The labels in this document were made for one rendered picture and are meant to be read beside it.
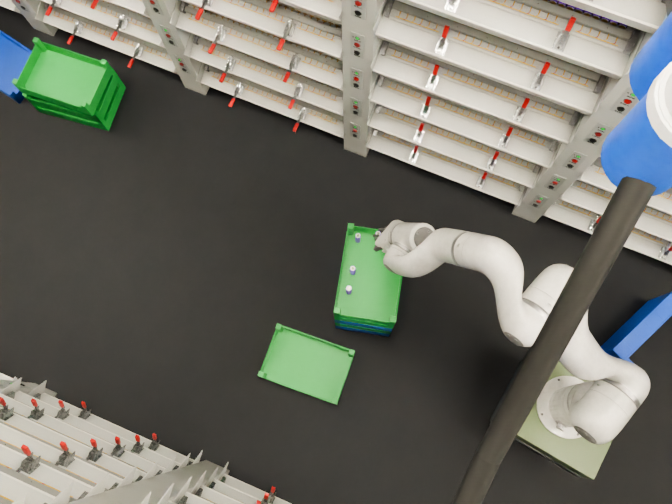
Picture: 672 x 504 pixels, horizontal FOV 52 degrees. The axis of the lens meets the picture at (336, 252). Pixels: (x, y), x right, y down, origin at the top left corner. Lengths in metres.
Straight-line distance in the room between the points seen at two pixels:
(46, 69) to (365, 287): 1.51
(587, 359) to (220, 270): 1.45
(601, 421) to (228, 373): 1.34
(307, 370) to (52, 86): 1.45
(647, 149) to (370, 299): 1.84
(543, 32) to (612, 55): 0.16
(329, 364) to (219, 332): 0.43
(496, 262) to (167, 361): 1.45
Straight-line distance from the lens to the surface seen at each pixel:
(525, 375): 0.62
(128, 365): 2.72
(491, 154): 2.47
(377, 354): 2.60
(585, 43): 1.77
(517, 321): 1.62
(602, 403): 1.91
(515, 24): 1.76
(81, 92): 2.89
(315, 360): 2.60
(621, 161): 0.55
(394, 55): 2.12
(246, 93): 2.78
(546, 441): 2.29
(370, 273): 2.31
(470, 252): 1.66
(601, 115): 1.94
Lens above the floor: 2.59
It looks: 77 degrees down
